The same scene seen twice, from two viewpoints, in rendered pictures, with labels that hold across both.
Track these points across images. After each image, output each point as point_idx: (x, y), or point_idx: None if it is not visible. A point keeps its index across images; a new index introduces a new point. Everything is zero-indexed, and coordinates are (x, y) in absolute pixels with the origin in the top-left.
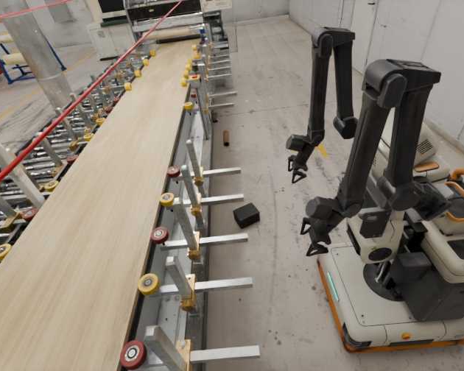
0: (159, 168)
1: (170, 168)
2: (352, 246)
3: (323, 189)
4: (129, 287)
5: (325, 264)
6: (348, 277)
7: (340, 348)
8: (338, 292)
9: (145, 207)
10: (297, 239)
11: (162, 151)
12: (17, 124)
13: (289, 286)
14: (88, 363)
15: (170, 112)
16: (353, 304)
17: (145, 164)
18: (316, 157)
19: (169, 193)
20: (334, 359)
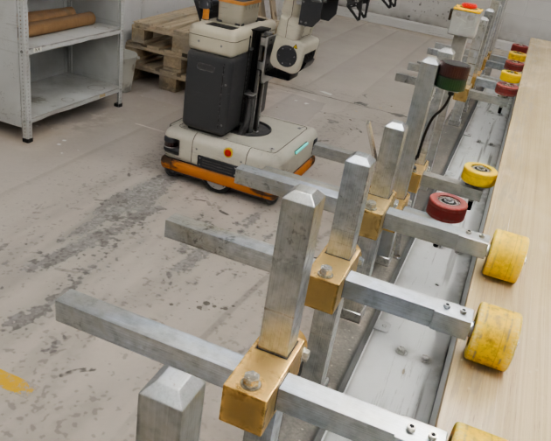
0: (533, 94)
1: (512, 87)
2: (247, 145)
3: (125, 265)
4: (533, 57)
5: (290, 157)
6: (282, 138)
7: (311, 175)
8: (303, 142)
9: (539, 77)
10: (268, 236)
11: (535, 108)
12: None
13: (324, 213)
14: (549, 52)
15: (543, 171)
16: (299, 132)
17: None
18: (8, 331)
19: (508, 73)
20: (323, 175)
